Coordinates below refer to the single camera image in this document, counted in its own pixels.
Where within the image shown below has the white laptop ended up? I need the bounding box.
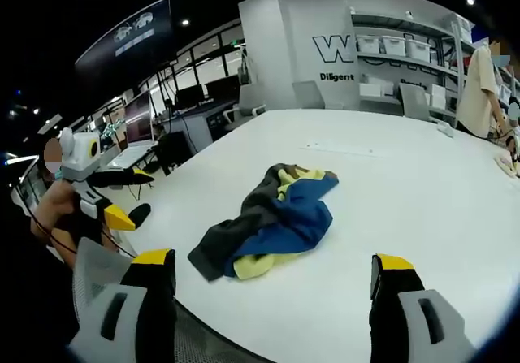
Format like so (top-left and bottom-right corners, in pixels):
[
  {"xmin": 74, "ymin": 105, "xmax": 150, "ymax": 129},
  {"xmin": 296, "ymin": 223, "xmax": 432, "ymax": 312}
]
[{"xmin": 108, "ymin": 140, "xmax": 158, "ymax": 170}]

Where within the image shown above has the light cloth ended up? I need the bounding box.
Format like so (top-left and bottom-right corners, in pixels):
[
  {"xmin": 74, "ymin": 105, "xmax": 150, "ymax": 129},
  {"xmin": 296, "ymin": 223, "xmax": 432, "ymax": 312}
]
[{"xmin": 492, "ymin": 153, "xmax": 520, "ymax": 180}]

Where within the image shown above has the small white table device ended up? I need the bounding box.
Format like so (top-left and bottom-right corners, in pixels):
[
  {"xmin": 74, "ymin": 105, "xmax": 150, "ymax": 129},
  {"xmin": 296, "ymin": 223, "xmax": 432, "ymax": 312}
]
[{"xmin": 435, "ymin": 120, "xmax": 455, "ymax": 139}]

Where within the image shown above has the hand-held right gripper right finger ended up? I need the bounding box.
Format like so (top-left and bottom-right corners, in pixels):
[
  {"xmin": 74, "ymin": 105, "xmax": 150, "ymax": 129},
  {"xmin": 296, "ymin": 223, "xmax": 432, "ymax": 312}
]
[{"xmin": 368, "ymin": 252, "xmax": 479, "ymax": 363}]

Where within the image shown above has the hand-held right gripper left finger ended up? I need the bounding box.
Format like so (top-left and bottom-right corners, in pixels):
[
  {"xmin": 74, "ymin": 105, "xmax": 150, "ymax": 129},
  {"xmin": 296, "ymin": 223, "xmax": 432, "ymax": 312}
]
[{"xmin": 67, "ymin": 248, "xmax": 178, "ymax": 363}]

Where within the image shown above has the dark desk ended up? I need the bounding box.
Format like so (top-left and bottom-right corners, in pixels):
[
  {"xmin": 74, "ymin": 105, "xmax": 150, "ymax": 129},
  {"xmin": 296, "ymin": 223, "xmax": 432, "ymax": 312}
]
[{"xmin": 169, "ymin": 102, "xmax": 245, "ymax": 153}]

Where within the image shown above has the grey mesh office chair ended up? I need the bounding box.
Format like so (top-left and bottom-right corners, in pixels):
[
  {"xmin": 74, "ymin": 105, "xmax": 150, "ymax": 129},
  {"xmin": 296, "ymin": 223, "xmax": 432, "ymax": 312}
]
[{"xmin": 71, "ymin": 236, "xmax": 136, "ymax": 331}]

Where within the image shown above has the grey metal shelving unit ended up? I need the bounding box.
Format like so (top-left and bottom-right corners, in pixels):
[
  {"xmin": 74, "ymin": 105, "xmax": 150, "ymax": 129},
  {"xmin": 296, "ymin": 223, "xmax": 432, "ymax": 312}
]
[{"xmin": 348, "ymin": 6, "xmax": 477, "ymax": 121}]

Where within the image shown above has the large dark wall screen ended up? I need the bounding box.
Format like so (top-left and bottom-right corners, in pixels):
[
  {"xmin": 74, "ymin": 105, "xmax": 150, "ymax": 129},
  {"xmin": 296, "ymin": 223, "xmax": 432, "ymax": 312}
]
[{"xmin": 74, "ymin": 0, "xmax": 172, "ymax": 80}]

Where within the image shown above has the white storage box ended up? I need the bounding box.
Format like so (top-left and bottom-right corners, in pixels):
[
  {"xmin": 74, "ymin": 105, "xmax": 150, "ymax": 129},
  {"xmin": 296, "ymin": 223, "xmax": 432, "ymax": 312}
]
[
  {"xmin": 358, "ymin": 36, "xmax": 384, "ymax": 56},
  {"xmin": 406, "ymin": 39, "xmax": 432, "ymax": 60},
  {"xmin": 383, "ymin": 37, "xmax": 408, "ymax": 58}
]

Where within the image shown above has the blue yellow grey garment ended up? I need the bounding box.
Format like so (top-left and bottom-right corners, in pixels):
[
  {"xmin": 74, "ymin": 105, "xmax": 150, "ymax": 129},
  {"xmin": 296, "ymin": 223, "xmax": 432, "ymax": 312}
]
[{"xmin": 187, "ymin": 162, "xmax": 340, "ymax": 283}]

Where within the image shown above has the black computer monitor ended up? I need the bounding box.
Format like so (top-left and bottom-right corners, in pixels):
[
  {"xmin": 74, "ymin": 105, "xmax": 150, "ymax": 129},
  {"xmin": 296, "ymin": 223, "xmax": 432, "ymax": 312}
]
[
  {"xmin": 175, "ymin": 83, "xmax": 209, "ymax": 107},
  {"xmin": 204, "ymin": 74, "xmax": 241, "ymax": 102}
]

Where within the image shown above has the red cable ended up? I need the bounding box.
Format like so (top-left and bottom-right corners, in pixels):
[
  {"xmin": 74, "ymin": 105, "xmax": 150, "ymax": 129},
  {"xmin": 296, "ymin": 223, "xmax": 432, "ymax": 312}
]
[{"xmin": 32, "ymin": 215, "xmax": 137, "ymax": 258}]

